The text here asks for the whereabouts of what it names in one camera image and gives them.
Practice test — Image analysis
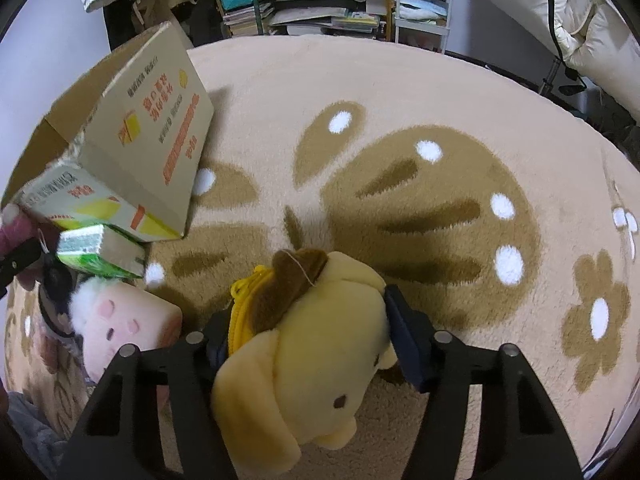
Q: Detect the pink swirl roll cake plush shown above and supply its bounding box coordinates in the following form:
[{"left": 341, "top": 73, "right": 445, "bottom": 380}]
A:
[{"left": 68, "top": 276, "right": 182, "bottom": 382}]

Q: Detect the green tissue pack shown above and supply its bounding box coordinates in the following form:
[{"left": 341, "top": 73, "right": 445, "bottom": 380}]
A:
[{"left": 56, "top": 224, "right": 145, "bottom": 278}]

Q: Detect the yellow dog plush toy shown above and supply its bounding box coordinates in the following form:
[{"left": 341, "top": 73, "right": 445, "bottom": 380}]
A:
[{"left": 212, "top": 248, "right": 397, "bottom": 474}]

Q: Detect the pink bear plush toy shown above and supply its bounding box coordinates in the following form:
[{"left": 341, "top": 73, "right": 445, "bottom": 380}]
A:
[{"left": 0, "top": 204, "right": 38, "bottom": 258}]

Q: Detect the white-haired blindfolded plush doll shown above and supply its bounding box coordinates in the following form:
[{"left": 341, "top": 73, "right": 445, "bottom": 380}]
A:
[{"left": 38, "top": 254, "right": 77, "bottom": 339}]

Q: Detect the printed cardboard box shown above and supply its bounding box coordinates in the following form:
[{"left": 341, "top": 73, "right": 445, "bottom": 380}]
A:
[{"left": 2, "top": 22, "right": 214, "bottom": 242}]

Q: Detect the beige patterned round rug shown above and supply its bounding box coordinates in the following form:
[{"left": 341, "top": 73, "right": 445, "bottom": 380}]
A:
[{"left": 6, "top": 36, "right": 639, "bottom": 479}]

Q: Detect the white metal rack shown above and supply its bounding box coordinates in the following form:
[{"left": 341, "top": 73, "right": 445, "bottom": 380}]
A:
[{"left": 393, "top": 0, "right": 452, "bottom": 53}]

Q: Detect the wooden bookshelf with clutter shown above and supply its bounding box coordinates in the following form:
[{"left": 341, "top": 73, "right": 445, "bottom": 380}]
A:
[{"left": 215, "top": 0, "right": 394, "bottom": 41}]

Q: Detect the cream quilted bedding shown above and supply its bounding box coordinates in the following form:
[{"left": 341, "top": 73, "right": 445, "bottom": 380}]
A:
[{"left": 490, "top": 0, "right": 639, "bottom": 119}]

